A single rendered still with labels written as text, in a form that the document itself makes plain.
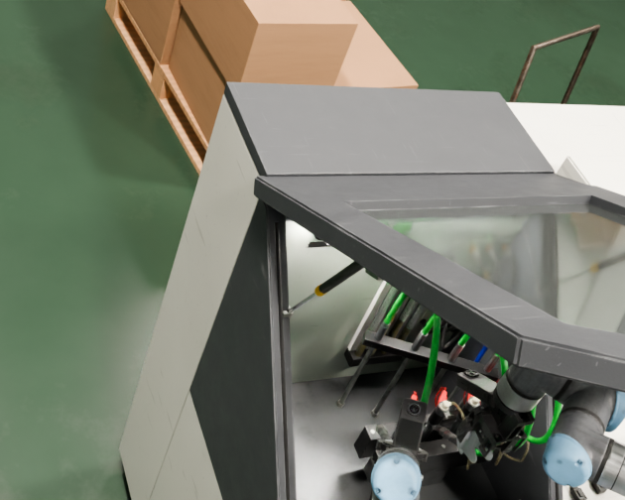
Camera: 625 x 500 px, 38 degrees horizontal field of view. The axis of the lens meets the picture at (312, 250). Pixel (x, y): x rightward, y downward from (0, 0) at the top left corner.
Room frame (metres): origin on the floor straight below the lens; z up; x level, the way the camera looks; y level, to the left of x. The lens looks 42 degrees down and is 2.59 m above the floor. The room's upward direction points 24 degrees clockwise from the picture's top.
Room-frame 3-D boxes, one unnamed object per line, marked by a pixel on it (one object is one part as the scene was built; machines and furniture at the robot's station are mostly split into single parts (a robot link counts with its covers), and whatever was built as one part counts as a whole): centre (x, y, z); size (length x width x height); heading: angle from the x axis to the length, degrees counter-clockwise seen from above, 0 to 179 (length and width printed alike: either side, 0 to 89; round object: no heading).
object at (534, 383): (1.13, -0.44, 1.53); 0.09 x 0.08 x 0.11; 77
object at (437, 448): (1.36, -0.43, 0.91); 0.34 x 0.10 x 0.15; 127
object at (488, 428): (1.13, -0.44, 1.37); 0.09 x 0.08 x 0.12; 37
